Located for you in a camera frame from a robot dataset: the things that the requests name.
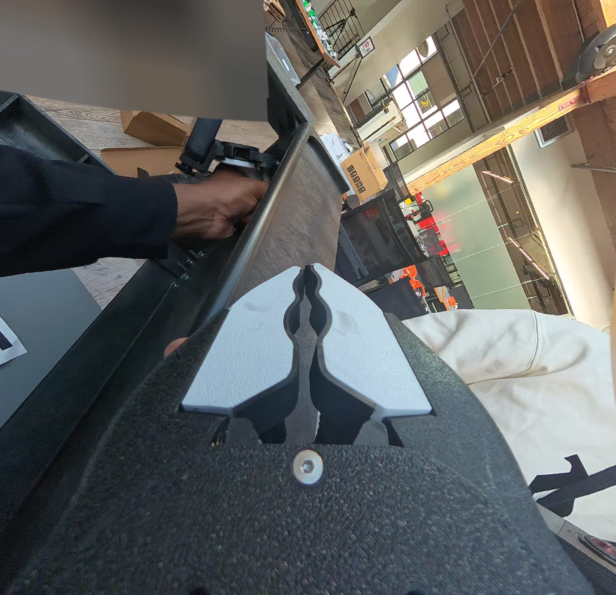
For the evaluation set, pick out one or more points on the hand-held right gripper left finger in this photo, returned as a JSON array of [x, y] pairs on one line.
[[250, 349]]

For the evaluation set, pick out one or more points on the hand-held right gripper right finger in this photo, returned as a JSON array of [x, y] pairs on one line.
[[370, 359]]

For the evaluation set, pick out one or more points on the black plastic cart tray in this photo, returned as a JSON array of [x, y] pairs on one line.
[[298, 219]]

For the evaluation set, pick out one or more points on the person's left forearm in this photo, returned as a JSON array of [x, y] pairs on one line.
[[72, 210]]

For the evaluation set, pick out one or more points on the cluttered wooden-edged desk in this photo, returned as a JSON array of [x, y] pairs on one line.
[[308, 12]]

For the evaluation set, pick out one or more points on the person's left hand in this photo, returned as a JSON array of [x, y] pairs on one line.
[[211, 205]]

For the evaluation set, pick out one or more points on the person's right hand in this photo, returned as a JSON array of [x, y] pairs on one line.
[[174, 347]]

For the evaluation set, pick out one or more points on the flat cardboard piece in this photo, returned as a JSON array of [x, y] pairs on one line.
[[139, 161]]

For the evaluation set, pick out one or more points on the cardboard box with black icons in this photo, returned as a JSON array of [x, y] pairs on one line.
[[363, 169]]

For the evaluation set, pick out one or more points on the frosted glass partition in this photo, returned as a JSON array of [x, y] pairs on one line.
[[481, 229]]

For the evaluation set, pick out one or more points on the small red white sign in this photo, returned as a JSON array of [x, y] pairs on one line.
[[365, 45]]

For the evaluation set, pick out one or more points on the black-framed window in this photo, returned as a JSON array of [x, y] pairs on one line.
[[418, 109]]

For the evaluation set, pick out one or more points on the white instruction sheet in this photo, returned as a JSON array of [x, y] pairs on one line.
[[9, 344]]

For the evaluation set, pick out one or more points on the wooden beam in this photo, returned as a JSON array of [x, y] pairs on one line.
[[505, 137]]

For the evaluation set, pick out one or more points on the round grey ceiling fixture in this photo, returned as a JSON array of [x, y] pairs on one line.
[[599, 56]]

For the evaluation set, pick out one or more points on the wall air vent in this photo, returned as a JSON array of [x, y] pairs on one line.
[[553, 130]]

